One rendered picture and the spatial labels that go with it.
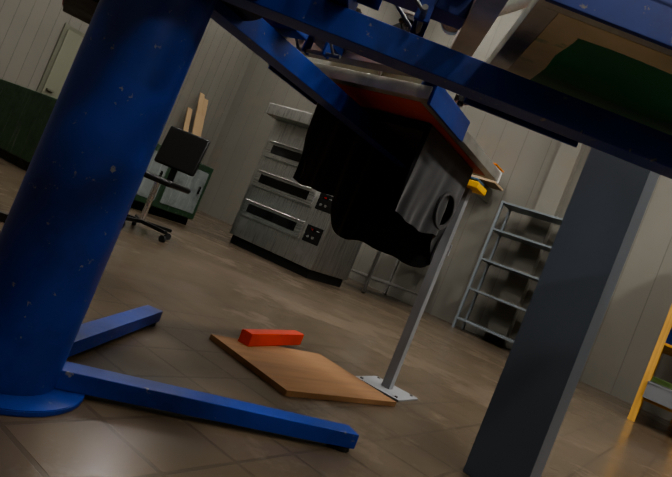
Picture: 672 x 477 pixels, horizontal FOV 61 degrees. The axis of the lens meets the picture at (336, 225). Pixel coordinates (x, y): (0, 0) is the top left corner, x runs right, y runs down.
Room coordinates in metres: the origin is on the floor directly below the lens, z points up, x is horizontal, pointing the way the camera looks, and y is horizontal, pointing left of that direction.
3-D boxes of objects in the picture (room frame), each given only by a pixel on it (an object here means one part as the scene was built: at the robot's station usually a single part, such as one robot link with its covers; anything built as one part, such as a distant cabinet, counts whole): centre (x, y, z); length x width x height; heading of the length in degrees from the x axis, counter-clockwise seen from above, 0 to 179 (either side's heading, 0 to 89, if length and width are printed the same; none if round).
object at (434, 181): (1.99, -0.25, 0.77); 0.46 x 0.09 x 0.36; 148
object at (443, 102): (1.69, -0.17, 0.98); 0.30 x 0.05 x 0.07; 148
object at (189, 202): (6.58, 2.86, 0.38); 1.94 x 1.75 x 0.75; 147
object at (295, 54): (1.67, 0.17, 0.89); 1.24 x 0.06 x 0.06; 148
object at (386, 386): (2.46, -0.46, 0.48); 0.22 x 0.22 x 0.96; 58
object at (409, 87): (2.04, -0.06, 0.97); 0.79 x 0.58 x 0.04; 148
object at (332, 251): (6.99, 0.45, 0.88); 1.36 x 1.07 x 1.76; 57
